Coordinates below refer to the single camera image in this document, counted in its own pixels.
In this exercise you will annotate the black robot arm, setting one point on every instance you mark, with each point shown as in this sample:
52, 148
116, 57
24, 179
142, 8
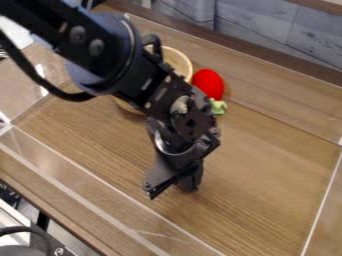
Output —
116, 61

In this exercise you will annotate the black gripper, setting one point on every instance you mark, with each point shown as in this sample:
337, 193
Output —
177, 167

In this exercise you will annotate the red plush strawberry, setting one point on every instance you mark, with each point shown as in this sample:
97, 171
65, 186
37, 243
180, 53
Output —
209, 81

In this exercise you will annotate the clear acrylic tray wall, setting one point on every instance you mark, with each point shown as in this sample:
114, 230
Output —
77, 156

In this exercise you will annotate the brown wooden bowl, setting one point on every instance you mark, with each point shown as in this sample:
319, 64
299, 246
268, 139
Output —
182, 65

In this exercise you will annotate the black table leg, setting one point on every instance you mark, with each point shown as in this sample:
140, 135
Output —
44, 221

